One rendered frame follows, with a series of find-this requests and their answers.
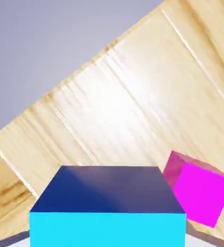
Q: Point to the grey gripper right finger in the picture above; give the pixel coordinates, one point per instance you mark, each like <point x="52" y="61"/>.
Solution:
<point x="198" y="239"/>

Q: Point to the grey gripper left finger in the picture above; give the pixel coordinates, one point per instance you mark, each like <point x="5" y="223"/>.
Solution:
<point x="17" y="241"/>

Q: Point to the small cyan cube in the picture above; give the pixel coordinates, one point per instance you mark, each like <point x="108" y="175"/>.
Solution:
<point x="108" y="222"/>

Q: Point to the small magenta cube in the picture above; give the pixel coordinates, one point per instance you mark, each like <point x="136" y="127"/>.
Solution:
<point x="200" y="194"/>

